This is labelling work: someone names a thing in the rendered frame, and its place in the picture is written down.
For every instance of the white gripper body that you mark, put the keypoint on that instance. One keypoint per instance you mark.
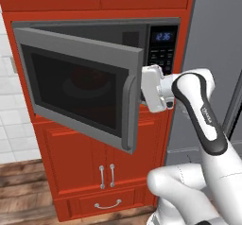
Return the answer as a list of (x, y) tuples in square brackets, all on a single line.
[(152, 88)]

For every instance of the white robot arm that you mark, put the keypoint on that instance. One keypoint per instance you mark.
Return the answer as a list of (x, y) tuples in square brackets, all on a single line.
[(217, 175)]

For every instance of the red bowl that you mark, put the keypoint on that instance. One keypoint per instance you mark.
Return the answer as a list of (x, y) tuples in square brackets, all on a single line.
[(89, 79)]

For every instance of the grey microwave door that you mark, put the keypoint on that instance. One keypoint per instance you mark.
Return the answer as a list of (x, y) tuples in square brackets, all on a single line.
[(78, 87)]

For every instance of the grey microwave oven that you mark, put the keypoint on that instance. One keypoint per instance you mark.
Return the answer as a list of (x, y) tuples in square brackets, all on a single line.
[(94, 33)]

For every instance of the red lower cupboard door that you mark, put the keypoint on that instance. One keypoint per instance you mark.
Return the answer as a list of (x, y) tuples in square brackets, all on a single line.
[(135, 159), (75, 165)]

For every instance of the grey fridge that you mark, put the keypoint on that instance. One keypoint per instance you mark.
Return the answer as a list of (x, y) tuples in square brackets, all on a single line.
[(214, 27)]

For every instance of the red drawer front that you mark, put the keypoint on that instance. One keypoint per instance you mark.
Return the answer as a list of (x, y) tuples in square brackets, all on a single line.
[(85, 205)]

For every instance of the red tall cabinet frame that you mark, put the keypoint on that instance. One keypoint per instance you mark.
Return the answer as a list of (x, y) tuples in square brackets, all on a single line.
[(78, 172)]

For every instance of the grey wall socket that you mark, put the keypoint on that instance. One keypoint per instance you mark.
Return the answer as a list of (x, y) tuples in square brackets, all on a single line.
[(14, 65)]

